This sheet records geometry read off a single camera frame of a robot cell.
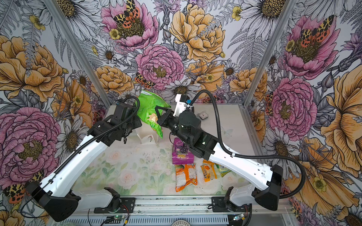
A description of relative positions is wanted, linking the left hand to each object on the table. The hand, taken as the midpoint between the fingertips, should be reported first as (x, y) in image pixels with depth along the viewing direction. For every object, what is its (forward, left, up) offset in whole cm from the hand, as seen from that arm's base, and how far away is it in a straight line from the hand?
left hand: (135, 123), depth 74 cm
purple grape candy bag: (-6, -23, -22) cm, 33 cm away
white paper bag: (-6, -6, -2) cm, 9 cm away
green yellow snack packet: (-15, -48, -27) cm, 57 cm away
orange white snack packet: (-18, -26, -25) cm, 40 cm away
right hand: (-6, -13, +14) cm, 20 cm away
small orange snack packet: (-15, -40, -27) cm, 50 cm away
